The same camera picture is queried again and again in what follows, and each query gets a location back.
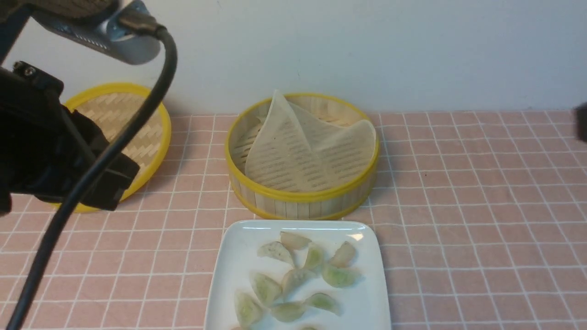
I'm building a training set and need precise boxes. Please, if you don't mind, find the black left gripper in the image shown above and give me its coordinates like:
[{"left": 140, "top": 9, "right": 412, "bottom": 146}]
[{"left": 0, "top": 61, "right": 140, "bottom": 215}]

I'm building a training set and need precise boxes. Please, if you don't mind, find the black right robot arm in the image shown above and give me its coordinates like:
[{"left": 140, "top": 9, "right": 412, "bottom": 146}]
[{"left": 574, "top": 102, "right": 587, "bottom": 143}]

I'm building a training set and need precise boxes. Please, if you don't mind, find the pale dumpling plate upper left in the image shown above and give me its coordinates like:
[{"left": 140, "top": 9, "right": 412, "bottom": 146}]
[{"left": 256, "top": 242, "right": 295, "bottom": 268}]

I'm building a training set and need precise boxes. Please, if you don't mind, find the white square plate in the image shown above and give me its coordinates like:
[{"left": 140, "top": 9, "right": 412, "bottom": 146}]
[{"left": 204, "top": 220, "right": 392, "bottom": 330}]

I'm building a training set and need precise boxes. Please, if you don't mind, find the pale dumpling plate top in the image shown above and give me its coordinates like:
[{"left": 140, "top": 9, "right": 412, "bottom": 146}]
[{"left": 280, "top": 231, "right": 312, "bottom": 251}]

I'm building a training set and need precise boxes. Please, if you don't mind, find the green dumpling plate left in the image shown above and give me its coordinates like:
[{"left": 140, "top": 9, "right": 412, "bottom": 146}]
[{"left": 251, "top": 272, "right": 282, "bottom": 307}]

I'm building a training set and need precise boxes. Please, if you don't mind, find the green dumpling plate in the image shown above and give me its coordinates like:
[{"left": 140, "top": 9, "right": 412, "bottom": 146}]
[
  {"left": 304, "top": 292, "right": 341, "bottom": 317},
  {"left": 270, "top": 302, "right": 307, "bottom": 323},
  {"left": 251, "top": 272, "right": 282, "bottom": 307},
  {"left": 303, "top": 242, "right": 324, "bottom": 271},
  {"left": 321, "top": 263, "right": 361, "bottom": 288},
  {"left": 281, "top": 268, "right": 316, "bottom": 297}
]

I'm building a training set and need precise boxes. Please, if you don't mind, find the green dumpling plate centre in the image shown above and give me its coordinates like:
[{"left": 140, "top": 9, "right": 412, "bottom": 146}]
[{"left": 281, "top": 268, "right": 316, "bottom": 297}]

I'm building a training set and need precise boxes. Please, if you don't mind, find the green dumpling plate upper middle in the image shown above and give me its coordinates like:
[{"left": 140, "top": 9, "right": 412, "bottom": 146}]
[{"left": 303, "top": 242, "right": 324, "bottom": 271}]

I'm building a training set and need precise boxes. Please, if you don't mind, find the green dumpling plate lower middle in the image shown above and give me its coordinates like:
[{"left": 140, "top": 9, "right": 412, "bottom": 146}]
[{"left": 270, "top": 302, "right": 307, "bottom": 323}]

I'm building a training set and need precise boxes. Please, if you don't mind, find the green dumpling plate lower right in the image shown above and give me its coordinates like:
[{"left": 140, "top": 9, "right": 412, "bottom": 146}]
[{"left": 304, "top": 292, "right": 341, "bottom": 317}]

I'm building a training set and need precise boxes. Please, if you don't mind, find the bamboo steamer lid yellow rim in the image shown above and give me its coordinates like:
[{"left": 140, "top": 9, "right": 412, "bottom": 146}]
[{"left": 65, "top": 82, "right": 172, "bottom": 201}]

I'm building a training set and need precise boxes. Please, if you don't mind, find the white steamer liner cloth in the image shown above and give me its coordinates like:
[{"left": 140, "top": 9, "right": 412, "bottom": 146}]
[{"left": 229, "top": 90, "right": 377, "bottom": 193}]

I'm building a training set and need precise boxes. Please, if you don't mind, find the bamboo steamer basket yellow rim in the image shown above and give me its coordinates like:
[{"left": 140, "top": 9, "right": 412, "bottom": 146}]
[{"left": 225, "top": 93, "right": 380, "bottom": 220}]

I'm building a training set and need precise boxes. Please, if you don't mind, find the black left camera cable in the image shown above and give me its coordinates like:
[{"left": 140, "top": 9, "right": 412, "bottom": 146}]
[{"left": 6, "top": 11, "right": 178, "bottom": 330}]

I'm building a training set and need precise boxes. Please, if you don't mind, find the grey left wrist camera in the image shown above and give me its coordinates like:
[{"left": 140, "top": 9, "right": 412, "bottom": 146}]
[{"left": 32, "top": 0, "right": 160, "bottom": 65}]

